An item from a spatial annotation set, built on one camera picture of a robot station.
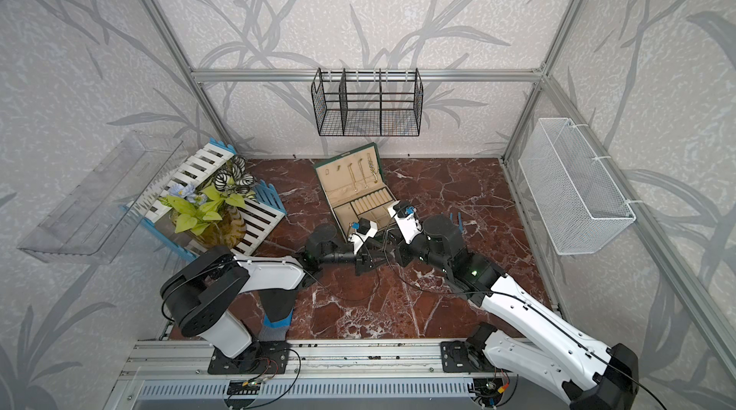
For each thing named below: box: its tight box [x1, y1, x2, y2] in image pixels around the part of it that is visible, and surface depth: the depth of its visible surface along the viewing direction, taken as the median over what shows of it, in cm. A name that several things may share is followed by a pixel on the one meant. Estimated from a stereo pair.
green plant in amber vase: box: [157, 155, 256, 251], surface depth 79 cm
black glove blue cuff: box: [257, 289, 298, 342], surface depth 81 cm
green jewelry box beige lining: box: [314, 141, 397, 241], surface depth 101 cm
